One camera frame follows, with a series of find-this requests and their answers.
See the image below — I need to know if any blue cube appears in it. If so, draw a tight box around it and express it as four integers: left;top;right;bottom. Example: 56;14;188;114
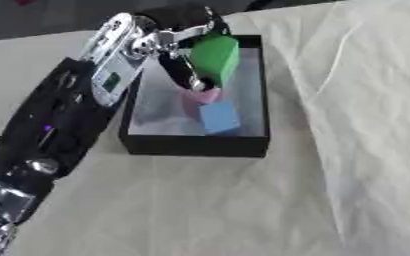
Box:
198;101;244;135

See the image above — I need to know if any black box with white inside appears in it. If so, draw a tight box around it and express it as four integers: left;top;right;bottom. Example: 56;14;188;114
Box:
117;34;272;158

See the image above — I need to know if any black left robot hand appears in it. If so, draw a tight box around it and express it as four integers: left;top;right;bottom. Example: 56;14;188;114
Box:
133;3;233;94

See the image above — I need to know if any green block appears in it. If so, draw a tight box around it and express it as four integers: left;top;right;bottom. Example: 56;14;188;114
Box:
187;34;242;88

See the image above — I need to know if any pink round block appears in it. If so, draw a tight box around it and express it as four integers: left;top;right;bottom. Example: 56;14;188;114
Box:
182;87;223;118

